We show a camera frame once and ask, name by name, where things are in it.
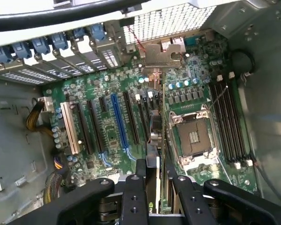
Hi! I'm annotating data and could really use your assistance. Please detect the black RAM slot white latches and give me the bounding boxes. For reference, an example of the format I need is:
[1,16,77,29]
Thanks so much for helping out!
[214,74,241,170]
[226,71,254,167]

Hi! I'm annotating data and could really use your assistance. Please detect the black looped cable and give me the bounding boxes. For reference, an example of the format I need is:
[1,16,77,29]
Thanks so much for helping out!
[231,48,256,76]

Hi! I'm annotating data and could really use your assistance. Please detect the blue slot retention clip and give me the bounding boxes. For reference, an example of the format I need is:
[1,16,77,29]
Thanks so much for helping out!
[72,27,86,39]
[12,41,33,59]
[50,32,69,50]
[31,37,51,54]
[90,23,107,42]
[0,45,14,64]

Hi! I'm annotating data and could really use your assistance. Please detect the yellow and black wire bundle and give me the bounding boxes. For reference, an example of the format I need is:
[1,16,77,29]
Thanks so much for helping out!
[25,102,56,138]

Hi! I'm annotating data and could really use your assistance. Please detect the blue expansion slot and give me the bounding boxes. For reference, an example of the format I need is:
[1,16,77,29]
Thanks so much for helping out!
[110,93,129,149]

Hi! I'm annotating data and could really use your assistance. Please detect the black expansion slot white latch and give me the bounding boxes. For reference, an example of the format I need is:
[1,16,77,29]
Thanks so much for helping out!
[135,93,151,142]

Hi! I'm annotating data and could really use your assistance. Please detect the short black expansion slot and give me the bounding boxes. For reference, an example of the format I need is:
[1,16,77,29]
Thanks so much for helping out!
[98,96,108,113]

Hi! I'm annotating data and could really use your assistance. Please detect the long black expansion slot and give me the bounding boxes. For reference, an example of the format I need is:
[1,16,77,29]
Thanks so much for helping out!
[87,100,104,153]
[75,102,94,155]
[122,91,141,145]

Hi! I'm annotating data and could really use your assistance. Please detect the green motherboard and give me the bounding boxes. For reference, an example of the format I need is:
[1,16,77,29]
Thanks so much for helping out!
[41,30,258,195]

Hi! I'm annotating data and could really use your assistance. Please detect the thin red wire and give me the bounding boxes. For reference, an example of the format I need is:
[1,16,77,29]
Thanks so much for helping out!
[127,25,147,54]

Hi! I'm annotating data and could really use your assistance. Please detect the thick black cable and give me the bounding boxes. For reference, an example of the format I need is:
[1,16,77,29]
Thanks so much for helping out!
[0,0,153,33]

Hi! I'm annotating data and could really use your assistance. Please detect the grey metal PC case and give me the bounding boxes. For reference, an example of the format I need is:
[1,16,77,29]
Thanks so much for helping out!
[0,0,281,225]

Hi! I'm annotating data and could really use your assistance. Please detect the braided yellow wire bundle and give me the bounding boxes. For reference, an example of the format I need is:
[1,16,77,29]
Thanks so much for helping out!
[42,171,64,205]

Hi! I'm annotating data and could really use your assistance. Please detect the vented metal slot cover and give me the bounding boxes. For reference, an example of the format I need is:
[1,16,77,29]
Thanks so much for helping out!
[0,68,46,85]
[93,41,122,69]
[20,63,59,82]
[40,55,78,79]
[68,44,101,73]

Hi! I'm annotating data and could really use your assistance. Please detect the white power connector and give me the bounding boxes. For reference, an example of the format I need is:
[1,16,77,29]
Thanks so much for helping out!
[38,96,54,113]

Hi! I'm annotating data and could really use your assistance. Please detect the thin black wire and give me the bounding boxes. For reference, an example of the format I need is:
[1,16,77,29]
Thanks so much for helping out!
[252,154,281,205]

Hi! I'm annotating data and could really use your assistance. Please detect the metal CPU socket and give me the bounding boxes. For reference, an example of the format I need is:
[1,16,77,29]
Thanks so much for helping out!
[167,104,221,170]

